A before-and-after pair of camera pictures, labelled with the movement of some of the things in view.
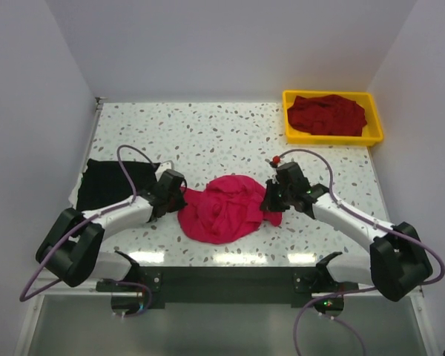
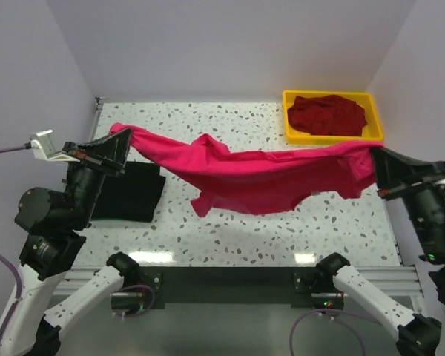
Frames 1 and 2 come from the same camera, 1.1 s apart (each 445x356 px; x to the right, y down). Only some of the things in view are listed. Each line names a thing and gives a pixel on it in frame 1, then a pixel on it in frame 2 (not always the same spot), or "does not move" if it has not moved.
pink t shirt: x=229 y=209 → x=265 y=181
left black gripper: x=176 y=200 → x=95 y=160
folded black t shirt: x=103 y=184 does not move
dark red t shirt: x=327 y=115 does not move
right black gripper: x=271 y=198 → x=410 y=186
